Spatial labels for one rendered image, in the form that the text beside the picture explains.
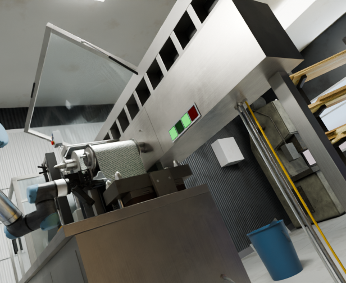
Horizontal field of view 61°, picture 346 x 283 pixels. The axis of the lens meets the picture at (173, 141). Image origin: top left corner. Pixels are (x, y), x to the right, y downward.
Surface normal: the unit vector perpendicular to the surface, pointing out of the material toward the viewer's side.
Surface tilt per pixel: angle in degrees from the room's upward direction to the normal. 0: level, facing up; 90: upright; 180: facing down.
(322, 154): 90
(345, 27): 90
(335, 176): 90
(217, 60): 90
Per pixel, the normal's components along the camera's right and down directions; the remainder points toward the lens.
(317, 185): -0.83, 0.18
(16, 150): 0.51, -0.48
